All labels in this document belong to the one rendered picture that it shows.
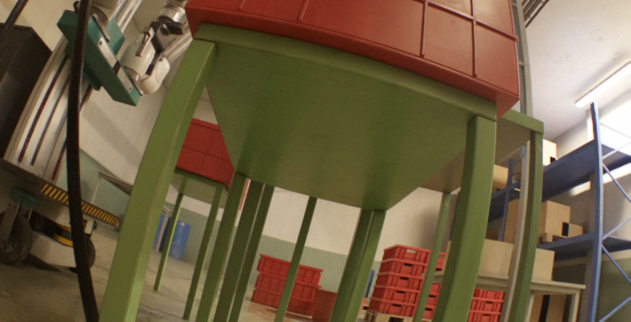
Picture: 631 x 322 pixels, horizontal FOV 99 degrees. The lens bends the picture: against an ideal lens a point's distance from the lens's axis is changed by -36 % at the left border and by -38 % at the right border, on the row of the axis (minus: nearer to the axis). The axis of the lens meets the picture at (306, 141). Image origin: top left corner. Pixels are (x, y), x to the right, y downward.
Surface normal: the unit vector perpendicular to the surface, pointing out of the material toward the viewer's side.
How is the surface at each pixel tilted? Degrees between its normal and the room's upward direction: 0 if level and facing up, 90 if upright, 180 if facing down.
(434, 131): 180
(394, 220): 90
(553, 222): 90
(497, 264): 90
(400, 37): 90
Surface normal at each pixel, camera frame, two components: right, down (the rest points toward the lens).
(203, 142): 0.09, -0.33
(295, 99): -0.25, 0.90
